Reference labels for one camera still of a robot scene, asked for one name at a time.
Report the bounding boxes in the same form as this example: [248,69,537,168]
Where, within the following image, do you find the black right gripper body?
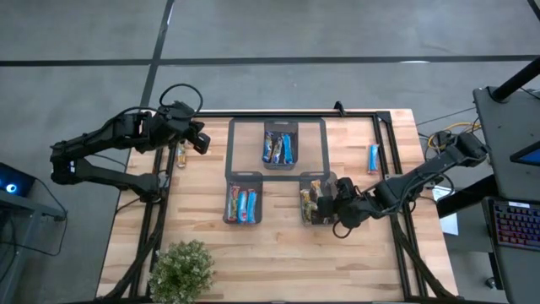
[335,192,375,230]

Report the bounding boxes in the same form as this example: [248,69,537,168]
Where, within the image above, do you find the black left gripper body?
[162,119,207,147]

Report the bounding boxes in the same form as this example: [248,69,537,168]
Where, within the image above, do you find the orange blue granola bar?
[310,179,324,203]

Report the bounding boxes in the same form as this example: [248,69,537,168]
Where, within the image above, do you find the snack bars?
[299,188,316,225]

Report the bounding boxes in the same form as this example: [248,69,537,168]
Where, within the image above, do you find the yellow-green granola bar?
[175,141,188,169]

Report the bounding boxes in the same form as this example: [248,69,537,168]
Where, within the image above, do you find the dark blue Chewy granola bar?
[262,130,274,164]

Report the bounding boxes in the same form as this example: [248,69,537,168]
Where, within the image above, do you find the green Chewy chocolate chip bar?
[227,184,240,223]

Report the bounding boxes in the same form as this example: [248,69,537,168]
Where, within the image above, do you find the grey translucent plastic bin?
[262,119,300,171]
[298,171,343,227]
[222,171,265,225]

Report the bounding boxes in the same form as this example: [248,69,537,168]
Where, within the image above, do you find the tan mat with dark border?
[225,117,332,182]

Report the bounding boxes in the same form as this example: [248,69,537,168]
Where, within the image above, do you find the white paper sheet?
[432,185,459,236]

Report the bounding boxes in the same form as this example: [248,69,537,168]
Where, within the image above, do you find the artificial white-flowered potted plant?
[147,239,216,304]

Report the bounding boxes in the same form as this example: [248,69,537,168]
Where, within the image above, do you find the backlit rainbow keyboard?
[492,201,540,250]

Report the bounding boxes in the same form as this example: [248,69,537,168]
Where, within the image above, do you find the grey side desk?
[472,86,540,202]

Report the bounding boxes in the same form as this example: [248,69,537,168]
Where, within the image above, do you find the black keyboard with tray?
[483,196,540,304]

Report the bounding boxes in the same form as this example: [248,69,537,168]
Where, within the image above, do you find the grey computer stand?
[0,162,68,304]

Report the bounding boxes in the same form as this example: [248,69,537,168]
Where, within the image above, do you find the blue lit screen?
[510,141,540,166]

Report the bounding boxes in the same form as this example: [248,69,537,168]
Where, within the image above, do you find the black pole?
[491,57,540,102]

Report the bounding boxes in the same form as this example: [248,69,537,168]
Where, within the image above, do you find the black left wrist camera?
[168,100,196,122]

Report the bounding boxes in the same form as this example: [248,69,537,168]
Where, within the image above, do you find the black right camera cable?
[332,218,360,240]

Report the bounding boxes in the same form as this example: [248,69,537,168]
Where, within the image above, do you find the black camera cable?
[332,218,360,240]
[159,83,205,120]

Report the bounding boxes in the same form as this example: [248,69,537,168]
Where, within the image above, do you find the black left camera cable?
[159,83,205,120]

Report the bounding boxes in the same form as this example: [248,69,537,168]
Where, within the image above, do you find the yellow cable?
[426,121,482,149]

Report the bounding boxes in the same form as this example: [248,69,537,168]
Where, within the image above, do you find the black computer blue ring light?
[0,162,37,199]

